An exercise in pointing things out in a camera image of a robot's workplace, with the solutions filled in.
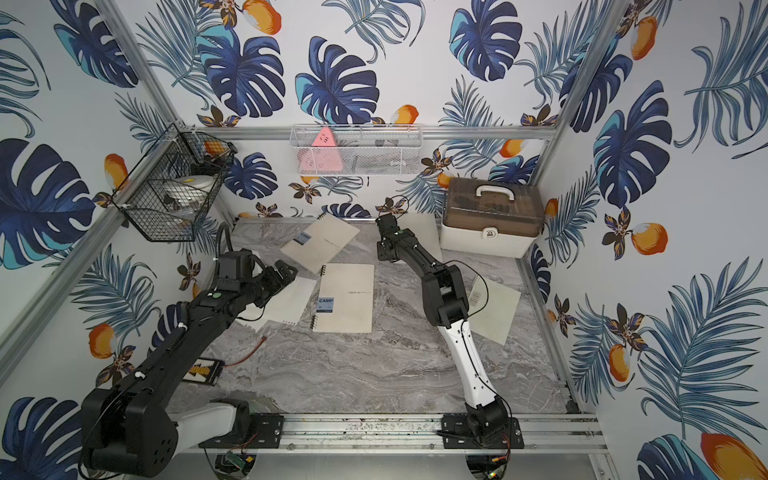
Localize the cream notebook green label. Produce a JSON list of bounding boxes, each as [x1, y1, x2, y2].
[[397, 213, 443, 262]]

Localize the B5 spiral notebook blue label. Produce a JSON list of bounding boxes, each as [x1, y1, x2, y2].
[[311, 263, 375, 334]]

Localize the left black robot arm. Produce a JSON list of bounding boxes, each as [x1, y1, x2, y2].
[[78, 250, 298, 477]]

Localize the orange black small tool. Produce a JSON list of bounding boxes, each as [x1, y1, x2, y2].
[[182, 358, 225, 386]]

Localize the pink triangle ruler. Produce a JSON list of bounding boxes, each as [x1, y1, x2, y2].
[[298, 126, 344, 175]]

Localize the large cream spiral notebook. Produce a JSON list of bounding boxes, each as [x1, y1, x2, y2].
[[281, 214, 359, 274]]

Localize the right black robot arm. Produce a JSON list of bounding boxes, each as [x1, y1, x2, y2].
[[376, 214, 515, 446]]

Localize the clear-spiral notebook barcode cover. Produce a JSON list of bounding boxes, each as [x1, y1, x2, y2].
[[469, 276, 521, 345]]

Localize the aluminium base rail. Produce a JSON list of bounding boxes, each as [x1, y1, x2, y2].
[[179, 411, 608, 455]]

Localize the clear wall shelf basket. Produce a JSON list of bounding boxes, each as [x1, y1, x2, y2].
[[290, 124, 423, 176]]

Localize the torn cream page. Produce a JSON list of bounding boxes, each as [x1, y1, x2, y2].
[[230, 265, 265, 326], [263, 277, 316, 325]]

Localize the white storage box brown lid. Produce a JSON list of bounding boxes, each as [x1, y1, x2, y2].
[[440, 178, 544, 258]]

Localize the black wire basket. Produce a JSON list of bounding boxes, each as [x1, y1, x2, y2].
[[109, 124, 237, 243]]

